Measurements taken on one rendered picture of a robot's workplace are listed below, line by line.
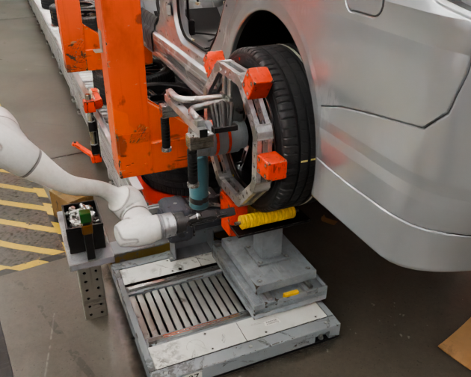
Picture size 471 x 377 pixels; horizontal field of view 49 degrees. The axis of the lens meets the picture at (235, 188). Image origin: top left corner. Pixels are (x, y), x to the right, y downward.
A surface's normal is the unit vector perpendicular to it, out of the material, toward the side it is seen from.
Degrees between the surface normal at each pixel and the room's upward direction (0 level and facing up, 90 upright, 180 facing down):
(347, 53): 90
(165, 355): 0
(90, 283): 90
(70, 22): 90
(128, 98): 90
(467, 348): 2
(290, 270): 0
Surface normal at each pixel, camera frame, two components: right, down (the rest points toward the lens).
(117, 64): 0.40, 0.44
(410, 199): -0.80, 0.30
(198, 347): 0.01, -0.88
